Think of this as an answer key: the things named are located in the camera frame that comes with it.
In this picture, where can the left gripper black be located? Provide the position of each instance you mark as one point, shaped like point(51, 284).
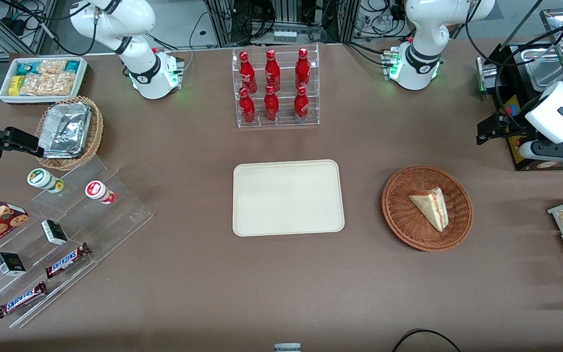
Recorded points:
point(507, 124)

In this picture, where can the triangular sandwich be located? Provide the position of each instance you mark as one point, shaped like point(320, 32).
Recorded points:
point(430, 208)

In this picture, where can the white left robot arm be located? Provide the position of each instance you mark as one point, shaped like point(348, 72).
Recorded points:
point(421, 29)

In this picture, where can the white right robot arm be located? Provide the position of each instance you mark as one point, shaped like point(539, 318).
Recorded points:
point(135, 63)

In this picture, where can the light wicker basket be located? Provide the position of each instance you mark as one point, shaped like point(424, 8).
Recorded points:
point(95, 132)

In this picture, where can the brown wicker basket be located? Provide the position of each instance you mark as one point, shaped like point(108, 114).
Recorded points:
point(399, 215)

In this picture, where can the beige plastic tray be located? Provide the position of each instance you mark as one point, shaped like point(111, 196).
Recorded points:
point(286, 198)

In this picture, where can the white plastic snack bin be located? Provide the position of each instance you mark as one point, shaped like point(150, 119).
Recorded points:
point(5, 98)

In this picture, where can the green lid yogurt cup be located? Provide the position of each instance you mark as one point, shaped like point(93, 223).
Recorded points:
point(42, 179)

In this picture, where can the black food warmer machine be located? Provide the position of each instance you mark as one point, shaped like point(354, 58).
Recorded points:
point(508, 73)

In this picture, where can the yellow snack packet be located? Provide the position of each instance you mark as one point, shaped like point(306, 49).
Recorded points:
point(15, 85)

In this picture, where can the aluminium foil container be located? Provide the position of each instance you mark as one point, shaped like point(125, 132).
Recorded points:
point(66, 127)

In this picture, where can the steel warmer pan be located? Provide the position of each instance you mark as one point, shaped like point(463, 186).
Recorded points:
point(545, 68)

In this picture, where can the teal snack packet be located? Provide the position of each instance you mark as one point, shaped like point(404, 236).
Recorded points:
point(73, 66)
point(26, 68)

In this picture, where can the small black carton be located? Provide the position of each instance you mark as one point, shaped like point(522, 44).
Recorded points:
point(54, 232)
point(10, 264)

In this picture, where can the red lid yogurt cup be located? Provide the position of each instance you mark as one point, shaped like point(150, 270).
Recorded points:
point(98, 190)

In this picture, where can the clear acrylic stepped stand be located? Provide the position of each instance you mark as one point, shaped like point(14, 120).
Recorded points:
point(91, 230)

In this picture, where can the Snickers chocolate bar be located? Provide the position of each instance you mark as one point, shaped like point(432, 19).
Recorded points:
point(66, 260)
point(21, 299)

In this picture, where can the red cola bottle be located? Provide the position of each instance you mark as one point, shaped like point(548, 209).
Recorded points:
point(301, 105)
point(302, 68)
point(247, 73)
point(271, 105)
point(272, 71)
point(247, 108)

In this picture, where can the clear acrylic bottle rack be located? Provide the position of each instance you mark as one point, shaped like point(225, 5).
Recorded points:
point(284, 105)

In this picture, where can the white power strip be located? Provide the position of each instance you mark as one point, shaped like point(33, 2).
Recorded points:
point(285, 35)

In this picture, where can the small grey device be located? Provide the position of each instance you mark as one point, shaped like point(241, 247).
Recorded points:
point(287, 348)

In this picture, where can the aluminium frame rack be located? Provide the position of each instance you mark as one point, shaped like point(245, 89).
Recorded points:
point(47, 14)
point(220, 24)

